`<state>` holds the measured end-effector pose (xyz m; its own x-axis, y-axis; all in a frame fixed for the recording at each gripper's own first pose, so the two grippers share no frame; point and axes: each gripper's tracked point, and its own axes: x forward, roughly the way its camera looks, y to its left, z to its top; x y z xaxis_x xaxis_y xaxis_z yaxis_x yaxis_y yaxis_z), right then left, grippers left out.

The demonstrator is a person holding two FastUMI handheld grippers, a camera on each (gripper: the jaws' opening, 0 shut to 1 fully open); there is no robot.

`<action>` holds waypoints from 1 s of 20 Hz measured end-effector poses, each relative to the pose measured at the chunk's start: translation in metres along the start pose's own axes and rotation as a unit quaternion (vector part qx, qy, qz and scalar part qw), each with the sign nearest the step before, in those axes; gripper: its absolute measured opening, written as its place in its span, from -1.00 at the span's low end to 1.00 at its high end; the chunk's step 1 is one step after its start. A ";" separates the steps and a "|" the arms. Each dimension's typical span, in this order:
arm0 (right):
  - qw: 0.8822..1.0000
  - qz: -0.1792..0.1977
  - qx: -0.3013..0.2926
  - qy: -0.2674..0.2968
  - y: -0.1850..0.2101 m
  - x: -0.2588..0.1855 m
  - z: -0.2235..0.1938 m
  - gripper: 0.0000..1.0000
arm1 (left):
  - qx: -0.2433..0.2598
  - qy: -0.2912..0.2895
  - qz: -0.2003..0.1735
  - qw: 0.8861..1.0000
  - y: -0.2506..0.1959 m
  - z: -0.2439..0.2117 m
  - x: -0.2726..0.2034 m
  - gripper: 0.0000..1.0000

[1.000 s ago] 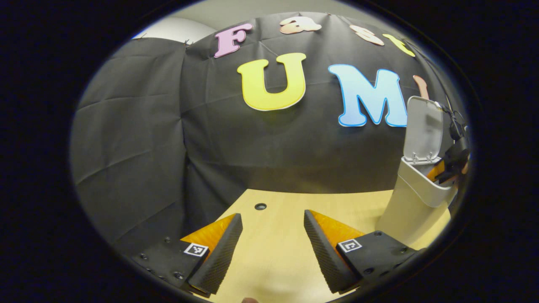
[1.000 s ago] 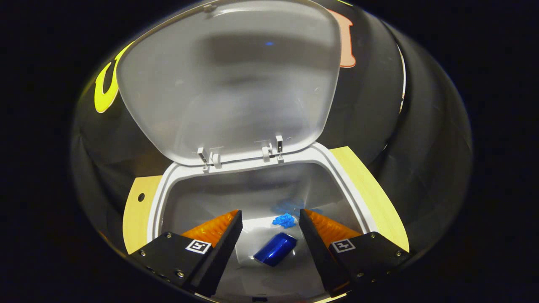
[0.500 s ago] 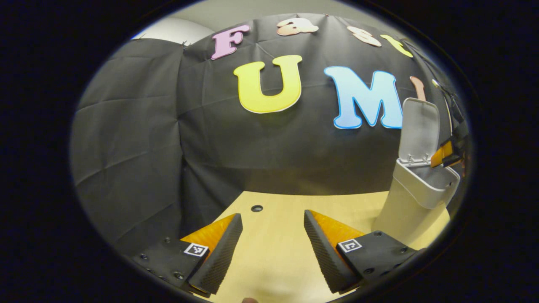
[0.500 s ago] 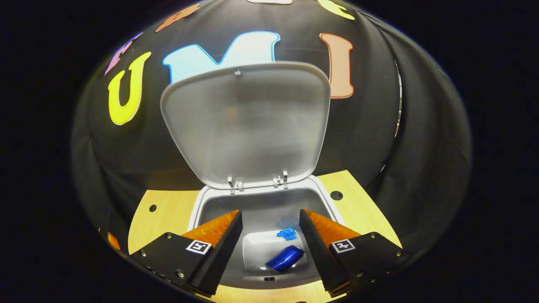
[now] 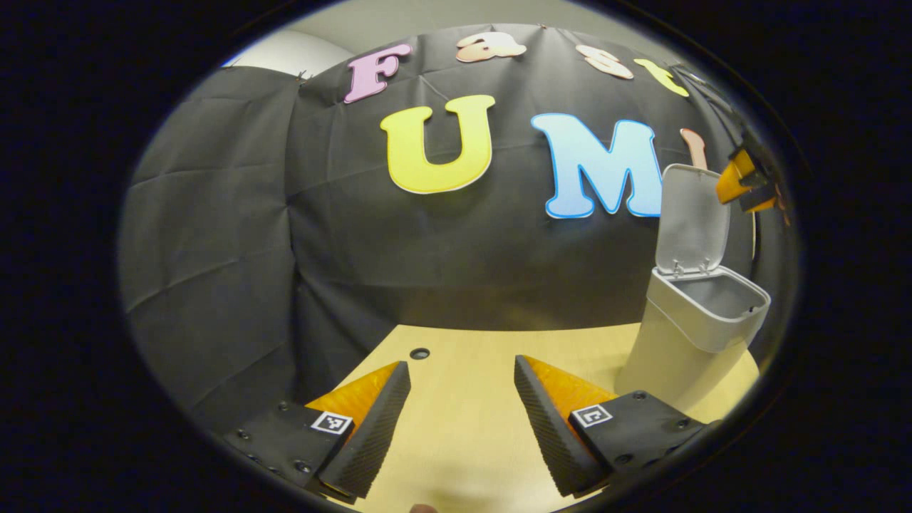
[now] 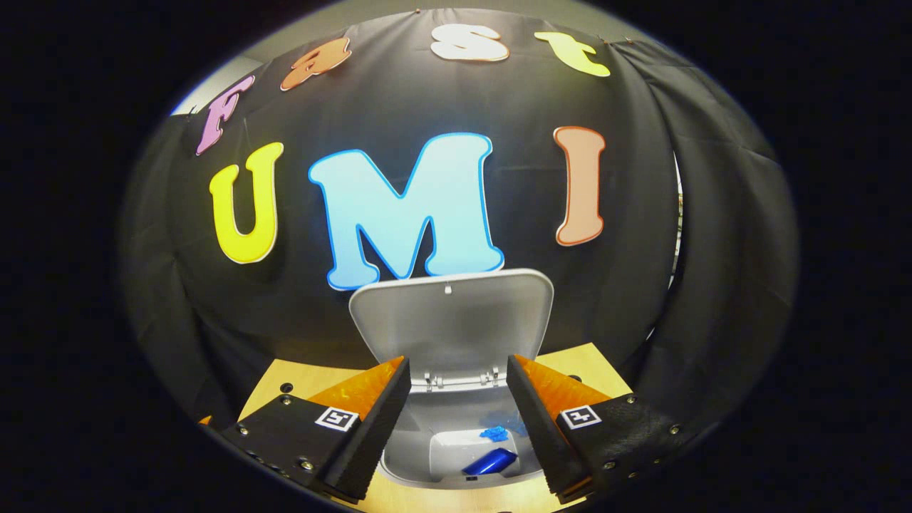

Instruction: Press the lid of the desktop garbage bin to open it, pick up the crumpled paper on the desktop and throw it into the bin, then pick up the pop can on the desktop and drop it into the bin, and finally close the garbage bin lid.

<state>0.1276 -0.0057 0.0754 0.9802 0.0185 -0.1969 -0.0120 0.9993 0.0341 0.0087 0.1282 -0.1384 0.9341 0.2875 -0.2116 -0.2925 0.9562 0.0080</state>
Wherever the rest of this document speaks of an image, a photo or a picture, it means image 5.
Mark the wooden desktop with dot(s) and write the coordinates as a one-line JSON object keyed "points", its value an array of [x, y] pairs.
{"points": [[463, 427]]}

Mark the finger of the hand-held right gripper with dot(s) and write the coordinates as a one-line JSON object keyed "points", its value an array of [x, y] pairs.
{"points": [[734, 178], [761, 203]]}

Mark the white desktop garbage bin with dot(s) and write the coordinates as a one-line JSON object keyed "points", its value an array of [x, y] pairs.
{"points": [[684, 356]]}

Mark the black backdrop cloth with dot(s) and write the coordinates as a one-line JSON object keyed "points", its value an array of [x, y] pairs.
{"points": [[356, 271]]}

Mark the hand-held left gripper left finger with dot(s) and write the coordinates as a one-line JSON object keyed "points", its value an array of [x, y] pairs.
{"points": [[377, 434]]}

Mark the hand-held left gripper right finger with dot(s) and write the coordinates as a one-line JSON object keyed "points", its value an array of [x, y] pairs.
{"points": [[548, 434]]}

